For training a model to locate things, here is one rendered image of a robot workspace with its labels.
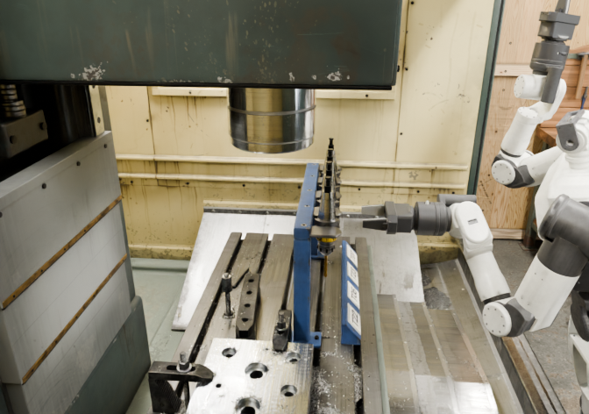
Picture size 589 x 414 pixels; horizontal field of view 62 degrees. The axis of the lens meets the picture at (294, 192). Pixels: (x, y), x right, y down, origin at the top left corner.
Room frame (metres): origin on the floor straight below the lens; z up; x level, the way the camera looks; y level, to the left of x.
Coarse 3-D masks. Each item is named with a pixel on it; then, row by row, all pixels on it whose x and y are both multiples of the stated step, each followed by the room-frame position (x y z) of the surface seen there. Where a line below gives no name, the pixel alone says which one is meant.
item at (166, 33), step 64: (0, 0) 0.79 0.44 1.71; (64, 0) 0.78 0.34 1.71; (128, 0) 0.77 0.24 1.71; (192, 0) 0.76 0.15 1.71; (256, 0) 0.75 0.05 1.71; (320, 0) 0.74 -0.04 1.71; (384, 0) 0.74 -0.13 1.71; (0, 64) 0.79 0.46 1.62; (64, 64) 0.78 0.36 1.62; (128, 64) 0.77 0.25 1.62; (192, 64) 0.76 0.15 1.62; (256, 64) 0.75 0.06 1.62; (320, 64) 0.74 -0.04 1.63; (384, 64) 0.74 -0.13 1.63
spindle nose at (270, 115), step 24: (240, 96) 0.81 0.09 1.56; (264, 96) 0.80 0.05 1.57; (288, 96) 0.80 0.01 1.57; (312, 96) 0.84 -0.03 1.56; (240, 120) 0.81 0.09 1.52; (264, 120) 0.80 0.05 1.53; (288, 120) 0.80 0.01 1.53; (312, 120) 0.84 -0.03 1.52; (240, 144) 0.82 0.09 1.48; (264, 144) 0.80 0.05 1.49; (288, 144) 0.81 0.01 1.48
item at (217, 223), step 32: (224, 224) 1.85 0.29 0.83; (256, 224) 1.84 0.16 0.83; (288, 224) 1.83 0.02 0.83; (352, 224) 1.83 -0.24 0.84; (192, 256) 1.70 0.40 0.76; (384, 256) 1.67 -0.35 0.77; (416, 256) 1.67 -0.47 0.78; (192, 288) 1.57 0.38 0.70; (384, 288) 1.54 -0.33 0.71; (416, 288) 1.54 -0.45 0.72
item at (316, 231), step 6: (312, 228) 1.02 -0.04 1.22; (318, 228) 1.02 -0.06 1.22; (324, 228) 1.02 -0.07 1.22; (330, 228) 1.02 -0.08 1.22; (336, 228) 1.02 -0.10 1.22; (312, 234) 0.99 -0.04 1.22; (318, 234) 0.99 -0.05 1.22; (324, 234) 0.99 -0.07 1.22; (330, 234) 0.99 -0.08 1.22; (336, 234) 0.99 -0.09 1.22
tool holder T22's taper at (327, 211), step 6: (324, 192) 1.06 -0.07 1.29; (330, 192) 1.06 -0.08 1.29; (324, 198) 1.05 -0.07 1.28; (330, 198) 1.05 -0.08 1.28; (324, 204) 1.05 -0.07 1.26; (330, 204) 1.05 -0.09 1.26; (324, 210) 1.05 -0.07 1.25; (330, 210) 1.05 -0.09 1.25; (318, 216) 1.06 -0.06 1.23; (324, 216) 1.05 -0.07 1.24; (330, 216) 1.05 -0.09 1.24; (336, 216) 1.06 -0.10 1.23
